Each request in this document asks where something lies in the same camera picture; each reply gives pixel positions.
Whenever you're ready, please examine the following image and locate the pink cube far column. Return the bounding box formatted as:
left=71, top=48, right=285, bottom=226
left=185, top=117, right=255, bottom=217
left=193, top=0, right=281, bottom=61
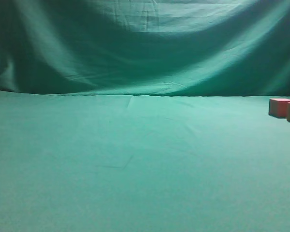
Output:
left=268, top=98, right=290, bottom=118

